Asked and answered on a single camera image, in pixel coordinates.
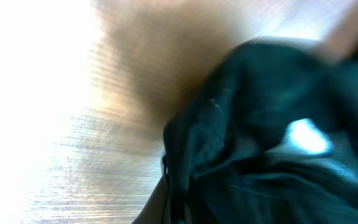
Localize black shorts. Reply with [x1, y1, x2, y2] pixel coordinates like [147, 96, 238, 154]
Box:
[132, 18, 358, 224]

